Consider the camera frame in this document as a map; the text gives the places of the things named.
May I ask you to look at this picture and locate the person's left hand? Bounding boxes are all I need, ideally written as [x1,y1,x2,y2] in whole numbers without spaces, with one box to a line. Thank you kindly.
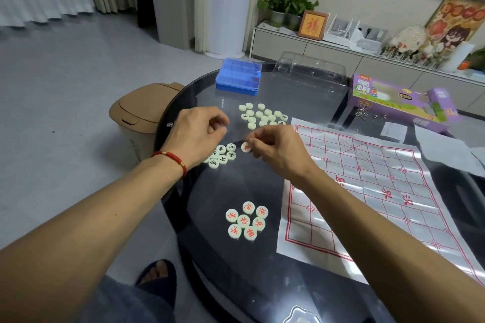
[161,106,230,173]

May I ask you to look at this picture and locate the person's right hand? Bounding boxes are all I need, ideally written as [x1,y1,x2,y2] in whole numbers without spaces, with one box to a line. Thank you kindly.
[246,125,316,184]

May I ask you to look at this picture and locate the person's right forearm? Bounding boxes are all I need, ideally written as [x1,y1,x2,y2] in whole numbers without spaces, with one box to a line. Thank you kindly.
[293,168,485,323]

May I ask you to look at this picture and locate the person's left forearm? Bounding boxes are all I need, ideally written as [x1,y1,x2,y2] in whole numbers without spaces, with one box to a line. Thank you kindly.
[0,154,187,323]

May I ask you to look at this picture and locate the pile of unsorted cream discs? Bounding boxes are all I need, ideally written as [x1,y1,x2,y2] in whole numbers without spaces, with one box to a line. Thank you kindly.
[238,102,289,130]

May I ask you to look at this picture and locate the cluster of black-marked chess discs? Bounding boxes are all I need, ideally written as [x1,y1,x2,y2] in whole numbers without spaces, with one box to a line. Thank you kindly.
[203,143,238,170]

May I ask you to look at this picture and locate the blue plastic storage box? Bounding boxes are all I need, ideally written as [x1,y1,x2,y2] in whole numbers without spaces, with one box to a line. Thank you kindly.
[215,57,263,96]

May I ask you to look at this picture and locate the clear plastic tray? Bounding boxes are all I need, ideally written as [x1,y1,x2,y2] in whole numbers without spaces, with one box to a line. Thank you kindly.
[272,51,348,88]

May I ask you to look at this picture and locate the tan plastic trash bin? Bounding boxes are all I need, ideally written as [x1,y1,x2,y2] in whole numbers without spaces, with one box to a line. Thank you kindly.
[109,82,186,165]

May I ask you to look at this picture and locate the cluster of red-marked chess discs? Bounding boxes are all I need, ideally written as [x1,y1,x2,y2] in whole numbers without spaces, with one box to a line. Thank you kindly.
[225,201,270,242]

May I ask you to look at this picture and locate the grey low cabinet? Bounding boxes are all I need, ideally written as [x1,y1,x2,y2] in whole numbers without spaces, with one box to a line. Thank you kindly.
[250,23,485,117]

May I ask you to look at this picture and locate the wooden framed picture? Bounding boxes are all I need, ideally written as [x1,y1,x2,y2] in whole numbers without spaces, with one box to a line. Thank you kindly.
[297,10,329,42]

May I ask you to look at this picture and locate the green potted plant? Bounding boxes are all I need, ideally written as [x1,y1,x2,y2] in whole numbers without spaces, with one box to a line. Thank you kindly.
[256,0,292,28]
[284,0,320,32]

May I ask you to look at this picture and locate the white tower air conditioner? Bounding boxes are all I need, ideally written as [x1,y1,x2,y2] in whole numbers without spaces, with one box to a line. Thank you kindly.
[195,0,255,60]

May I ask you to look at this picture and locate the small white paper slip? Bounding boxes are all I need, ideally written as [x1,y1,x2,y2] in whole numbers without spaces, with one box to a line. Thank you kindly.
[380,121,408,143]

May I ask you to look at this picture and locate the white paper chessboard sheet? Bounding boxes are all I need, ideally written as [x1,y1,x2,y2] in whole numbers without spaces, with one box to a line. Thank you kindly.
[276,118,485,286]

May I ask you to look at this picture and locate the white desk organiser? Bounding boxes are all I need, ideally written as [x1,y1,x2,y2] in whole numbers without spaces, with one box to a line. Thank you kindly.
[324,16,390,52]

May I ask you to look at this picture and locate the purple cardboard game box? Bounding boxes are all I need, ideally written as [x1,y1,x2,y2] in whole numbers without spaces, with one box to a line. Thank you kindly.
[348,73,461,134]

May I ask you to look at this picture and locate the person's foot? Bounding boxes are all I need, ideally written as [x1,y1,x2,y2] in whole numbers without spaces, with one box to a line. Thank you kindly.
[139,261,169,285]

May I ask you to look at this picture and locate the dark blue slipper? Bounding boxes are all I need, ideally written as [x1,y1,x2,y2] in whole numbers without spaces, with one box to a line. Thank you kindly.
[135,259,178,299]

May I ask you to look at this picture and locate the row of small figurines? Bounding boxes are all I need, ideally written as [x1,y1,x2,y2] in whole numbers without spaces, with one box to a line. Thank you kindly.
[378,46,445,70]

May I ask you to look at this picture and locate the white round ornament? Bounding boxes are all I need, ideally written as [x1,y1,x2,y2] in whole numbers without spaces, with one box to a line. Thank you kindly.
[390,24,427,55]

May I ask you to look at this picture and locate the crumpled white paper sheet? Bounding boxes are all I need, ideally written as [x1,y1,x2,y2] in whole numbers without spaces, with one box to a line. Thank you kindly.
[413,124,485,178]

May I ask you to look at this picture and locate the grey shorts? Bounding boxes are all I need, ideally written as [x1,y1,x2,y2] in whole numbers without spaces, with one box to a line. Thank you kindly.
[81,275,179,323]

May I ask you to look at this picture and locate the colourful cartoon picture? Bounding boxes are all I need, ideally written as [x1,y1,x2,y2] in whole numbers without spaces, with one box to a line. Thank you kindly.
[424,0,485,55]

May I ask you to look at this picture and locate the red cord bracelet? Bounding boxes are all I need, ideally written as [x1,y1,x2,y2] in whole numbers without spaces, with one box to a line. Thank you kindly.
[151,150,188,179]

